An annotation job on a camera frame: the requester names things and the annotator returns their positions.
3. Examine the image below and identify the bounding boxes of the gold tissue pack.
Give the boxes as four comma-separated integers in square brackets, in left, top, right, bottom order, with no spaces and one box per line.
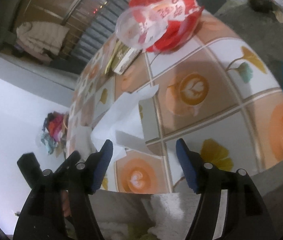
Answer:
[104,38,141,75]

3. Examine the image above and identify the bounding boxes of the metal balcony railing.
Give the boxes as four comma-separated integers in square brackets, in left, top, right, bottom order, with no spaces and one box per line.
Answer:
[60,0,129,62]

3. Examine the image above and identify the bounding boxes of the patterned tile tablecloth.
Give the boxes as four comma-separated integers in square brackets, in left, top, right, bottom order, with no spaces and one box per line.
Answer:
[67,12,283,194]

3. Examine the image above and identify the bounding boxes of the red white paper bag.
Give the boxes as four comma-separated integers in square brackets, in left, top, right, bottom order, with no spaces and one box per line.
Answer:
[129,0,204,53]

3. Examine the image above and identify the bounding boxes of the person's left hand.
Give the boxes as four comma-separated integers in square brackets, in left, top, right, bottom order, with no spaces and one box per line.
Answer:
[61,190,71,217]

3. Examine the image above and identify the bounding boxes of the dark bag on floor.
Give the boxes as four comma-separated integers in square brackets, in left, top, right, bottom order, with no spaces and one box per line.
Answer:
[248,0,276,13]

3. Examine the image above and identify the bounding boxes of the white foam packing piece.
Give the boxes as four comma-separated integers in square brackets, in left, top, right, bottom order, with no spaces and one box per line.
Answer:
[91,85,158,163]

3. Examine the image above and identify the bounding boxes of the beige hanging jacket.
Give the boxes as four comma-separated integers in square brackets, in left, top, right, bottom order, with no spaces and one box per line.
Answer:
[16,21,69,55]

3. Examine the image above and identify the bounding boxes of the pile of colourful clutter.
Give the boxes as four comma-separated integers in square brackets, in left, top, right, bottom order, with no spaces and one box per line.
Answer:
[39,111,69,157]

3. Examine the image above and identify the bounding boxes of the clear plastic cup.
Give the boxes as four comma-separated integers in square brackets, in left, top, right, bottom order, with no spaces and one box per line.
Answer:
[116,6,167,50]

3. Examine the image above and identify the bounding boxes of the white fluffy robe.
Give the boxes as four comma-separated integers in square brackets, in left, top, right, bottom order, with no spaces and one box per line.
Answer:
[89,190,200,239]

